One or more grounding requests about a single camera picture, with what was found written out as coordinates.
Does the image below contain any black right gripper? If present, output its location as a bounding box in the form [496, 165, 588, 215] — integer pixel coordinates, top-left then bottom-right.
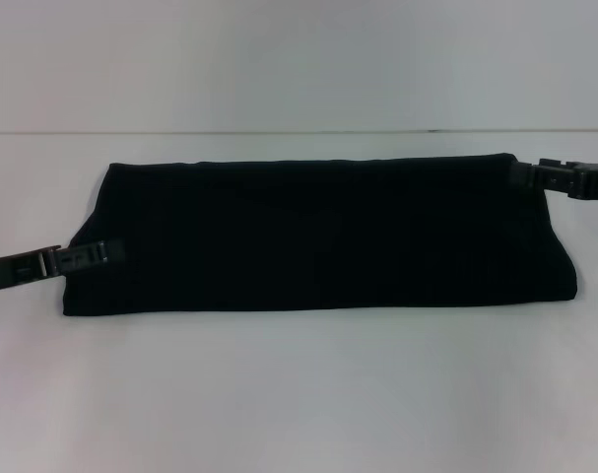
[508, 157, 598, 202]

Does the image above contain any black shirt with FREE print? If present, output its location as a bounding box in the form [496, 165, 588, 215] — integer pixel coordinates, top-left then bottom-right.
[61, 153, 581, 319]

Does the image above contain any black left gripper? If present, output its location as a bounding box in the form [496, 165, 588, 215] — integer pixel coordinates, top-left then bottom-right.
[0, 237, 128, 296]

